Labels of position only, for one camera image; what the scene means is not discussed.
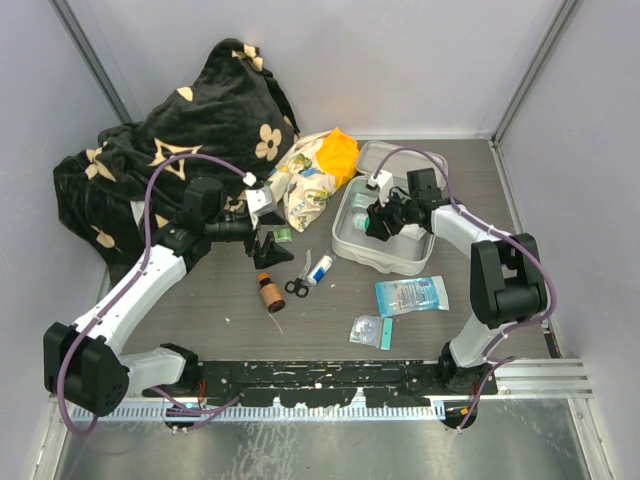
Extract white gauze pad packet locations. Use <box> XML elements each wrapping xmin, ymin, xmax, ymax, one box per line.
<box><xmin>399</xmin><ymin>224</ymin><xmax>427</xmax><ymax>242</ymax></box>

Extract aluminium frame rail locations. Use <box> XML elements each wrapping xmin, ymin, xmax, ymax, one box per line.
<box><xmin>495</xmin><ymin>358</ymin><xmax>593</xmax><ymax>399</ymax></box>

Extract small green sachet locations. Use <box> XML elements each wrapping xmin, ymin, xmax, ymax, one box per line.
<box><xmin>273</xmin><ymin>228</ymin><xmax>293</xmax><ymax>243</ymax></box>

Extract light blue wipes pouch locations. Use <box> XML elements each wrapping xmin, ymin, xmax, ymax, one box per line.
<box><xmin>375</xmin><ymin>276</ymin><xmax>450</xmax><ymax>317</ymax></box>

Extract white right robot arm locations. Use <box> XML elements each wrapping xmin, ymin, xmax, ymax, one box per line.
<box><xmin>365</xmin><ymin>168</ymin><xmax>548</xmax><ymax>394</ymax></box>

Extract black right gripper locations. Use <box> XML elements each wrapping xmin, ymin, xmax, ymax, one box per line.
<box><xmin>366</xmin><ymin>185</ymin><xmax>418</xmax><ymax>241</ymax></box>

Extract brown glass medicine bottle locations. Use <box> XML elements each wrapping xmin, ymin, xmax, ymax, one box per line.
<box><xmin>258</xmin><ymin>272</ymin><xmax>286</xmax><ymax>313</ymax></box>

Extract small bag with teal header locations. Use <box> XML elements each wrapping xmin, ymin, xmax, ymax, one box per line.
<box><xmin>349</xmin><ymin>315</ymin><xmax>393</xmax><ymax>351</ymax></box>

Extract bagged white blue bandage roll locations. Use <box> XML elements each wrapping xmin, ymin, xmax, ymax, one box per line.
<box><xmin>305</xmin><ymin>254</ymin><xmax>334</xmax><ymax>286</ymax></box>

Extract bagged teal plaster strips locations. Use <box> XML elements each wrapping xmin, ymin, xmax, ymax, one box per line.
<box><xmin>350</xmin><ymin>192</ymin><xmax>376</xmax><ymax>210</ymax></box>

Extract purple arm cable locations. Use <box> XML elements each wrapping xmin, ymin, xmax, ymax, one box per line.
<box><xmin>55</xmin><ymin>153</ymin><xmax>259</xmax><ymax>436</ymax></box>
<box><xmin>374</xmin><ymin>146</ymin><xmax>557</xmax><ymax>431</ymax></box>

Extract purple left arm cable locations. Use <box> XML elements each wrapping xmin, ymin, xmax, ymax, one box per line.
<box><xmin>55</xmin><ymin>153</ymin><xmax>259</xmax><ymax>436</ymax></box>

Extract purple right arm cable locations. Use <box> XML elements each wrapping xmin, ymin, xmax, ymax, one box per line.
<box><xmin>374</xmin><ymin>146</ymin><xmax>557</xmax><ymax>431</ymax></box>

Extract yellow cloth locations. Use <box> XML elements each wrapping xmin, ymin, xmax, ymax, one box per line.
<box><xmin>316</xmin><ymin>128</ymin><xmax>359</xmax><ymax>189</ymax></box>

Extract grey medicine kit case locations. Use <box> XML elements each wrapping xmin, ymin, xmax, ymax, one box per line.
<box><xmin>332</xmin><ymin>141</ymin><xmax>435</xmax><ymax>276</ymax></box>

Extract black floral fleece blanket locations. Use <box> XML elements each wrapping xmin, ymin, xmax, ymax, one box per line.
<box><xmin>53</xmin><ymin>38</ymin><xmax>300</xmax><ymax>283</ymax></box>

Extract white slotted cable duct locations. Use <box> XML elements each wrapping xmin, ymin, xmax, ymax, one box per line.
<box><xmin>101</xmin><ymin>400</ymin><xmax>446</xmax><ymax>423</ymax></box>

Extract white bottle green label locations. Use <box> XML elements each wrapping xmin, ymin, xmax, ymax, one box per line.
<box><xmin>352</xmin><ymin>212</ymin><xmax>370</xmax><ymax>232</ymax></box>

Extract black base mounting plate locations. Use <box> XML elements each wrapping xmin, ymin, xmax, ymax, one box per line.
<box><xmin>161</xmin><ymin>360</ymin><xmax>489</xmax><ymax>408</ymax></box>

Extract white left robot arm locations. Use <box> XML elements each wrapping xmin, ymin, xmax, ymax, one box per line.
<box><xmin>43</xmin><ymin>178</ymin><xmax>294</xmax><ymax>417</ymax></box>

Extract black handled scissors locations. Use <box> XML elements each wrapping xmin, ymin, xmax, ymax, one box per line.
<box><xmin>284</xmin><ymin>248</ymin><xmax>312</xmax><ymax>298</ymax></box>

